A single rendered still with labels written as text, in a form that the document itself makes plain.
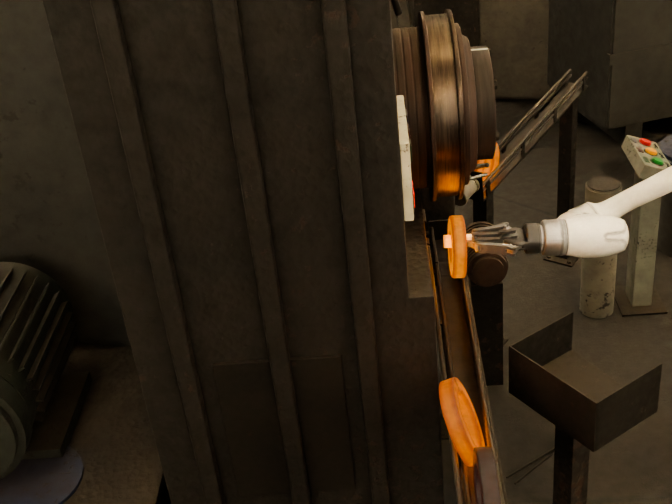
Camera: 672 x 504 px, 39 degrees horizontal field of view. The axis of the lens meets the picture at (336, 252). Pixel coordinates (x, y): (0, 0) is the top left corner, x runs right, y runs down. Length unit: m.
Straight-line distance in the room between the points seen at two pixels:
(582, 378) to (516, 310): 1.29
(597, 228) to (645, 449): 0.90
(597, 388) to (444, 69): 0.81
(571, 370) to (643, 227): 1.20
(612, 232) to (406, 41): 0.67
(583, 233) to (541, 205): 1.91
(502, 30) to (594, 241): 2.89
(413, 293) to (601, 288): 1.45
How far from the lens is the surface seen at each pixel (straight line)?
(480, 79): 2.29
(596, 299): 3.49
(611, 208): 2.54
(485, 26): 5.13
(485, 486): 1.81
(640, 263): 3.51
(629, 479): 2.94
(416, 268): 2.20
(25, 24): 2.74
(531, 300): 3.62
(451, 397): 1.95
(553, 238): 2.34
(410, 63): 2.24
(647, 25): 4.59
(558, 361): 2.34
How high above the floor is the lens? 2.05
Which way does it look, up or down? 31 degrees down
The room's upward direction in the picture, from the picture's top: 6 degrees counter-clockwise
